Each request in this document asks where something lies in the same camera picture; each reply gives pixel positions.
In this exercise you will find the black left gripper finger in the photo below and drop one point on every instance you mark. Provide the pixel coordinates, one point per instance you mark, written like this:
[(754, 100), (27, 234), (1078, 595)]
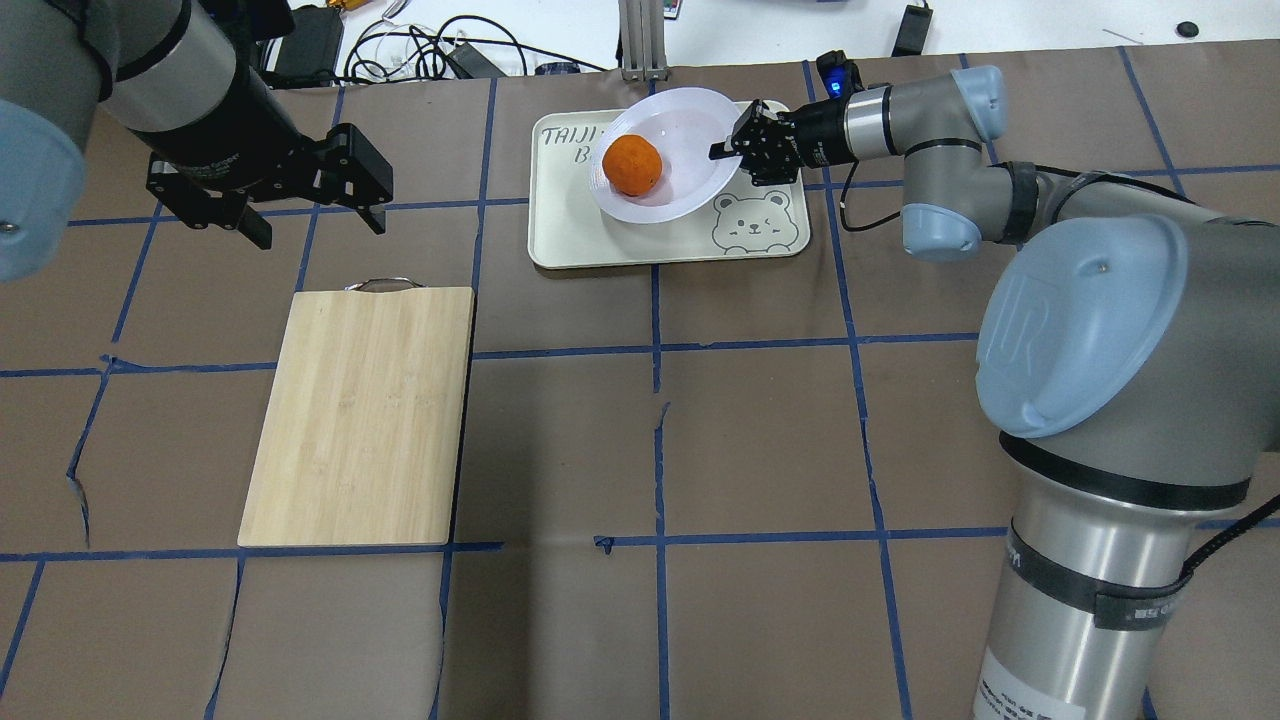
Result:
[(374, 215)]

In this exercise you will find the black flat power brick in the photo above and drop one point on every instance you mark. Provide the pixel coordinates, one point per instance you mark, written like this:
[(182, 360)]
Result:
[(307, 56)]

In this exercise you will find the orange fruit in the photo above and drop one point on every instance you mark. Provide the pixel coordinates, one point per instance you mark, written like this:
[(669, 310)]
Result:
[(632, 165)]

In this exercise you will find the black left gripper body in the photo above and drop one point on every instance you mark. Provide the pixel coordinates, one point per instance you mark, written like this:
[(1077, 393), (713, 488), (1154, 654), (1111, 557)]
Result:
[(232, 128)]

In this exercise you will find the white round plate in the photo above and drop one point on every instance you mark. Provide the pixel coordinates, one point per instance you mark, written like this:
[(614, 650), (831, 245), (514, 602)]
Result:
[(683, 125)]

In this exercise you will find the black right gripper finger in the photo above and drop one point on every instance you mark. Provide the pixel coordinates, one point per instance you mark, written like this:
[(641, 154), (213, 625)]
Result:
[(731, 148)]

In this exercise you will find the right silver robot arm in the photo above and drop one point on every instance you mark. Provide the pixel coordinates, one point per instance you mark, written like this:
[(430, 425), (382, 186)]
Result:
[(1128, 357)]

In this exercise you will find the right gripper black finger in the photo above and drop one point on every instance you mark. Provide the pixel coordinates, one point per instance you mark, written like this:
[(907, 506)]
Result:
[(753, 122)]

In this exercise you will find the cream tray with bear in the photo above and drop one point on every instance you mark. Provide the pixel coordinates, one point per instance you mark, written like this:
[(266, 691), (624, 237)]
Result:
[(567, 230)]

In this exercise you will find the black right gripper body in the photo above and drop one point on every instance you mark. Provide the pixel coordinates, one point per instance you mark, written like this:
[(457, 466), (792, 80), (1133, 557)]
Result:
[(821, 140)]

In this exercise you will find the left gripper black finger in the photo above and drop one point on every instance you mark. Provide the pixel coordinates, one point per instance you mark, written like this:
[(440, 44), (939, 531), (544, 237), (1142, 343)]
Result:
[(238, 216)]

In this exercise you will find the aluminium frame post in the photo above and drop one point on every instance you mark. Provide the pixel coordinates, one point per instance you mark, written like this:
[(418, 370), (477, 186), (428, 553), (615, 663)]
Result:
[(643, 41)]

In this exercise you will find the black power adapter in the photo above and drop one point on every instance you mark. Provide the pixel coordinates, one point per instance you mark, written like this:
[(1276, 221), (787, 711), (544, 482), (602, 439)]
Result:
[(913, 31)]

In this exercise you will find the bamboo cutting board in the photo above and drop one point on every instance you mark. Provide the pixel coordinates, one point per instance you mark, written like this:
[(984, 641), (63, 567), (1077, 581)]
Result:
[(361, 439)]

